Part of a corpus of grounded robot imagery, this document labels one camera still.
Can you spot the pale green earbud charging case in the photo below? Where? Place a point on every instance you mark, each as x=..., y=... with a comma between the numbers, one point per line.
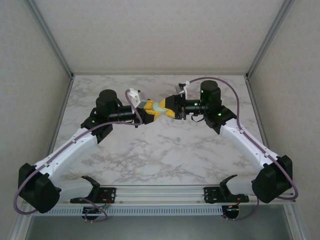
x=158, y=108

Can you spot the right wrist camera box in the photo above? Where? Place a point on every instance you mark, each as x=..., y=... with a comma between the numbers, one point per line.
x=178, y=88

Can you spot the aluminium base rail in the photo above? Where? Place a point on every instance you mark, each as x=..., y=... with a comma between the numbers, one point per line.
x=160, y=193

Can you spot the aluminium frame corner post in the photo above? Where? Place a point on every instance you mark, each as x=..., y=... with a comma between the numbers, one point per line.
x=270, y=37
x=50, y=37

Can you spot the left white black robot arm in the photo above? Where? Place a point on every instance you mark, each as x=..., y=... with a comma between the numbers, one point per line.
x=67, y=157

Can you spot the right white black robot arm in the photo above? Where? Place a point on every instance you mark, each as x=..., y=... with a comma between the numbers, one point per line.
x=237, y=145

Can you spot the aluminium table side rail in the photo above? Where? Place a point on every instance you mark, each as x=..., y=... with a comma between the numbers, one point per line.
x=254, y=100
x=63, y=105

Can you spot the aluminium lower frame bar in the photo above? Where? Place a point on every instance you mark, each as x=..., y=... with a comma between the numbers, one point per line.
x=296, y=222
x=18, y=227

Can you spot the aluminium table end rail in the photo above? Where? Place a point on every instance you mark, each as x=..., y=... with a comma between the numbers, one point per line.
x=160, y=74

